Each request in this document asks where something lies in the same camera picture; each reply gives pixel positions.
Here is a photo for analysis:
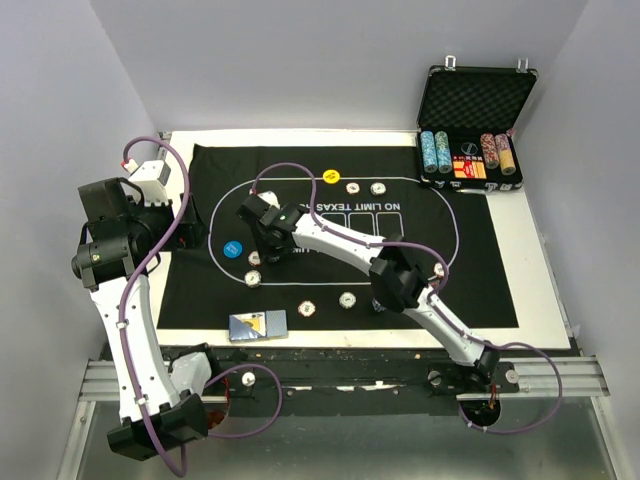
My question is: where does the blue white chip stack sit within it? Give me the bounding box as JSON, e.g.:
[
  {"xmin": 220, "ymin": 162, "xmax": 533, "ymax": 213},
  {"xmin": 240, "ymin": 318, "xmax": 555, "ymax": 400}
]
[{"xmin": 371, "ymin": 298, "xmax": 386, "ymax": 313}]

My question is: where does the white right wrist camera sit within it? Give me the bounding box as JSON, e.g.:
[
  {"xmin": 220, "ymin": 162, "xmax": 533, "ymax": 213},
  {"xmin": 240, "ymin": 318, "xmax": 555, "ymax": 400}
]
[{"xmin": 258, "ymin": 191, "xmax": 281, "ymax": 209}]

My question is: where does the blue playing card deck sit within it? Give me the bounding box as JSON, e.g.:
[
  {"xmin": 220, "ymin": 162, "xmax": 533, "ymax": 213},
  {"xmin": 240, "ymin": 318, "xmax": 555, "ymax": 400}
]
[{"xmin": 228, "ymin": 310, "xmax": 288, "ymax": 342}]

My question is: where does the purple tan chip row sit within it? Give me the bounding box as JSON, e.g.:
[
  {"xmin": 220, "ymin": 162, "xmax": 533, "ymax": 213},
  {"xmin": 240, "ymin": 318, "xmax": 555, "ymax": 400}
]
[{"xmin": 495, "ymin": 134, "xmax": 516, "ymax": 176}]

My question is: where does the aluminium mounting rail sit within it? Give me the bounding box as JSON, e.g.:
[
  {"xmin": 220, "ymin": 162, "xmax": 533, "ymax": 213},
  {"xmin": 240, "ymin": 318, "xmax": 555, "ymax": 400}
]
[{"xmin": 78, "ymin": 355, "xmax": 612, "ymax": 402}]

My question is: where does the yellow round dealer button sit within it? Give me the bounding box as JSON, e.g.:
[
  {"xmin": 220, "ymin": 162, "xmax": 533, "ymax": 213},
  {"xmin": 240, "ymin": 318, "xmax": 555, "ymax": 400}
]
[{"xmin": 322, "ymin": 169, "xmax": 341, "ymax": 185}]

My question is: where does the black aluminium poker chip case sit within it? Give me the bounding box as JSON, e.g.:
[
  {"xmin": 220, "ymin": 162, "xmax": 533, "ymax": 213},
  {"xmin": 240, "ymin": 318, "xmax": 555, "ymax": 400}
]
[{"xmin": 416, "ymin": 55, "xmax": 538, "ymax": 193}]

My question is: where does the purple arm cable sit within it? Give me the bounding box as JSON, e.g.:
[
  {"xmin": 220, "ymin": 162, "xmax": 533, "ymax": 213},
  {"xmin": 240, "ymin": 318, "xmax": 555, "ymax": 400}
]
[
  {"xmin": 119, "ymin": 135, "xmax": 284, "ymax": 476},
  {"xmin": 249, "ymin": 163, "xmax": 563, "ymax": 435}
]

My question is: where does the red orange card box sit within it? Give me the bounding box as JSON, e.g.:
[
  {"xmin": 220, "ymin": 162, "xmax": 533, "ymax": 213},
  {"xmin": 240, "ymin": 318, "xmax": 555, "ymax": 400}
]
[{"xmin": 452, "ymin": 155, "xmax": 487, "ymax": 180}]

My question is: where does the green chip row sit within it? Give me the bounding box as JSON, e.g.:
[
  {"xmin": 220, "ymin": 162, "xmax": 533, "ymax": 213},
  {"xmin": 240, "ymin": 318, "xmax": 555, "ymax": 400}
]
[{"xmin": 434, "ymin": 131, "xmax": 453, "ymax": 174}]

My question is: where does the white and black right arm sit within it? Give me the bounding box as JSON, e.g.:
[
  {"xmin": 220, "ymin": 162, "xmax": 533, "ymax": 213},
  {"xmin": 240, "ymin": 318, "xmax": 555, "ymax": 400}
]
[{"xmin": 237, "ymin": 194, "xmax": 500, "ymax": 392}]

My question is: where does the red brown chip row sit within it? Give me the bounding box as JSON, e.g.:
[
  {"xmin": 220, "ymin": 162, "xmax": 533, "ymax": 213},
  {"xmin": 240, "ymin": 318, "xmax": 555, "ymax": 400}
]
[{"xmin": 480, "ymin": 133, "xmax": 499, "ymax": 169}]

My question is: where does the grey white 1 chip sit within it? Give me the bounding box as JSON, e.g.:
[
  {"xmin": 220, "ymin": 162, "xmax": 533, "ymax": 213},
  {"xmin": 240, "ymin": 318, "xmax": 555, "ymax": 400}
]
[{"xmin": 244, "ymin": 270, "xmax": 262, "ymax": 288}]

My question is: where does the black poker table mat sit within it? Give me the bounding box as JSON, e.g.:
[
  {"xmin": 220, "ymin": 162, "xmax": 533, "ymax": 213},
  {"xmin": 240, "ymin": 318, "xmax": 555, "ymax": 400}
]
[{"xmin": 159, "ymin": 145, "xmax": 518, "ymax": 330}]

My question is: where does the red white chip near edge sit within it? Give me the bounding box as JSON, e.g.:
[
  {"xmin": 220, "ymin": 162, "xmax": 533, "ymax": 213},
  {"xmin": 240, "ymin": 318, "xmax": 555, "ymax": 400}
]
[{"xmin": 297, "ymin": 300, "xmax": 316, "ymax": 318}]

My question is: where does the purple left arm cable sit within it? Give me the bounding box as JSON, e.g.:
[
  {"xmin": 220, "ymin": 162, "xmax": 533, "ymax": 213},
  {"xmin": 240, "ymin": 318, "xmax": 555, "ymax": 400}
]
[{"xmin": 119, "ymin": 135, "xmax": 284, "ymax": 476}]

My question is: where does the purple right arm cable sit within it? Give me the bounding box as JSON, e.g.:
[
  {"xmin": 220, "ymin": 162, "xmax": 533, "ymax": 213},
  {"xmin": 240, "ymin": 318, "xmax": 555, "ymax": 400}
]
[{"xmin": 249, "ymin": 163, "xmax": 563, "ymax": 435}]

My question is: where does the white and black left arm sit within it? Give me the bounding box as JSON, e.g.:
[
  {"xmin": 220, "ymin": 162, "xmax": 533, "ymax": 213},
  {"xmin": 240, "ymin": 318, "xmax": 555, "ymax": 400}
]
[{"xmin": 71, "ymin": 177, "xmax": 222, "ymax": 461}]

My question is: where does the red white 100 chip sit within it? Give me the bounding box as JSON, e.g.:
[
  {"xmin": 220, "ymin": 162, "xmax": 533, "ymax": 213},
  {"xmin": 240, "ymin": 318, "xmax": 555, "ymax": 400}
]
[{"xmin": 248, "ymin": 251, "xmax": 262, "ymax": 266}]

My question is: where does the blue small blind button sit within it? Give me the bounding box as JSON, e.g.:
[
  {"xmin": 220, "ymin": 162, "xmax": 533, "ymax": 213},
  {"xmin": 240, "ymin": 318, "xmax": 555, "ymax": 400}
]
[{"xmin": 223, "ymin": 240, "xmax": 244, "ymax": 259}]

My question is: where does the light blue chip row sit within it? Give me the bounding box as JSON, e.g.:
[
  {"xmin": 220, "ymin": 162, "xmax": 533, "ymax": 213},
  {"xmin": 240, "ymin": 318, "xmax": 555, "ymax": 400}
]
[{"xmin": 419, "ymin": 131, "xmax": 438, "ymax": 173}]

